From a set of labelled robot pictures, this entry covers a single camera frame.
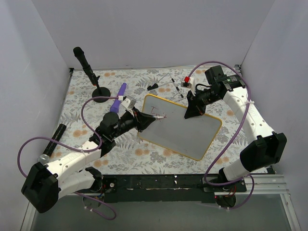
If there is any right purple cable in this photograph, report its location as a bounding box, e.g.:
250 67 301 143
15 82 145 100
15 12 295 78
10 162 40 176
189 60 255 210

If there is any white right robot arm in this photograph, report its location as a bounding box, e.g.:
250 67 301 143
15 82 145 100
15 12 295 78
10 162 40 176
181 62 287 191

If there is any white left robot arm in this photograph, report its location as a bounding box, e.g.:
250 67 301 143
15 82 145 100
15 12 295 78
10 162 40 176
21 108 158 213

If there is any white red marker pen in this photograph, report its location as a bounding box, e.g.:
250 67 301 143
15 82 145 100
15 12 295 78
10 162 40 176
153 116 166 119

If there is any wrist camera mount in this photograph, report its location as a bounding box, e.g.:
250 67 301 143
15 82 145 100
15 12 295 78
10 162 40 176
118 96 136 115
180 77 196 96

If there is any yellow framed whiteboard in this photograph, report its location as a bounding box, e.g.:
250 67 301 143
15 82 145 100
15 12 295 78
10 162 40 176
138 94 222 161

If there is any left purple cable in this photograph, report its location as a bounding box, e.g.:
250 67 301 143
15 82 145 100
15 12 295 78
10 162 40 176
18 95 117 221

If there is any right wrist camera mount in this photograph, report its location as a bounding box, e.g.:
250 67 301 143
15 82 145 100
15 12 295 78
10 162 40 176
180 77 196 96

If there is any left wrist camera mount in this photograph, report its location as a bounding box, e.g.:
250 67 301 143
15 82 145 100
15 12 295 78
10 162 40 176
118 96 136 115

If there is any black microphone on stand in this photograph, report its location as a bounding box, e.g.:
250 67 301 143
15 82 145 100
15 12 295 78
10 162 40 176
73 47 111 98

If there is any purple cable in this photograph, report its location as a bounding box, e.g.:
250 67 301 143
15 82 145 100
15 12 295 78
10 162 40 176
189 60 255 210
18 95 117 221

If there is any wire whiteboard stand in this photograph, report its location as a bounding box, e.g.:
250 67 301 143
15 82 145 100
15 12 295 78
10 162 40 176
147 73 184 102

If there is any floral table mat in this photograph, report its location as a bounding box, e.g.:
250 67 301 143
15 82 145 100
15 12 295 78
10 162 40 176
51 67 248 174

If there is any black flashlight silver head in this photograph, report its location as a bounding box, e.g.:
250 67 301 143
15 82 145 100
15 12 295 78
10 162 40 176
38 124 66 165

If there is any aluminium frame rail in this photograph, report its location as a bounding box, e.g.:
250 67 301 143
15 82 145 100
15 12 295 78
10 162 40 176
19 64 301 231

